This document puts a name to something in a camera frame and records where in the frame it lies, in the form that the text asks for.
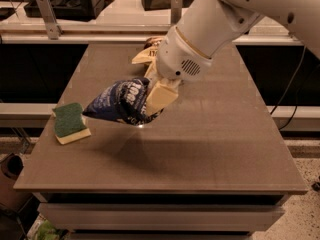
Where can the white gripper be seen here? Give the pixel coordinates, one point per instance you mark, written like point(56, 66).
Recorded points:
point(178, 58)

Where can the blue chip bag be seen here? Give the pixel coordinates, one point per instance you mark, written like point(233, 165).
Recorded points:
point(123, 102)

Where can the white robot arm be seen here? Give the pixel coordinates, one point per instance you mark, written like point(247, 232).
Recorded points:
point(209, 25)

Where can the yellow chip bag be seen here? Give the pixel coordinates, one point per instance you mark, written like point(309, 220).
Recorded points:
point(149, 52)

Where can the green yellow sponge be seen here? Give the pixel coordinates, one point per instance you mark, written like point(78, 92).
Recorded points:
point(69, 125)

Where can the green bag under table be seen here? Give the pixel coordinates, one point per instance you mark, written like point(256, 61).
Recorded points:
point(47, 231)

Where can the black tray on counter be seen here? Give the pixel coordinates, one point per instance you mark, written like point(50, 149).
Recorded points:
point(78, 10)

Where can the white table drawer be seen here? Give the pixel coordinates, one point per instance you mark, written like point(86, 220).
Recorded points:
point(232, 218)

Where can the brown bin at left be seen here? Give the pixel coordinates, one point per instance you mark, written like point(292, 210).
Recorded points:
point(10, 168)

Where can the centre metal rail bracket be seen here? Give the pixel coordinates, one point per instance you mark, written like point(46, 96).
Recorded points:
point(176, 11)

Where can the metal rail bracket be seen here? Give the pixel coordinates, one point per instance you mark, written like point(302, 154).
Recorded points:
point(47, 13)
point(176, 11)

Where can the left metal rail bracket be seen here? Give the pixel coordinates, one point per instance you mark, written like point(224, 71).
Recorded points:
point(47, 13)

